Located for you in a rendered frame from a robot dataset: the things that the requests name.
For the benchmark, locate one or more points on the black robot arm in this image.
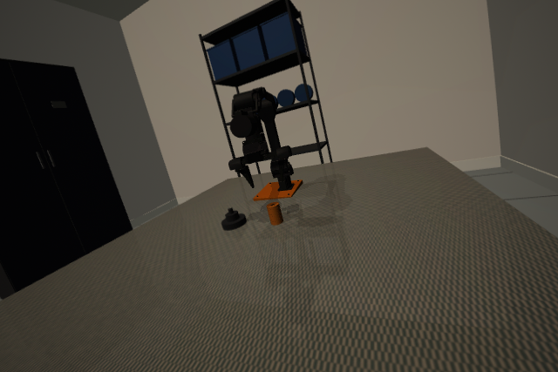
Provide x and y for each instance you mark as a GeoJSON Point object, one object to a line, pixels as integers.
{"type": "Point", "coordinates": [248, 110]}

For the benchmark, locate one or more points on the orange knob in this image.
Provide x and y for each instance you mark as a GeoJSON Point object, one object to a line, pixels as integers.
{"type": "Point", "coordinates": [275, 214]}

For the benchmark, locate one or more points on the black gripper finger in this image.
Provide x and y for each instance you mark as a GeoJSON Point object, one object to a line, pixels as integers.
{"type": "Point", "coordinates": [281, 167]}
{"type": "Point", "coordinates": [247, 175]}

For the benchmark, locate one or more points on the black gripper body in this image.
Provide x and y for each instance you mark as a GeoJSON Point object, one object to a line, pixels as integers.
{"type": "Point", "coordinates": [281, 153]}

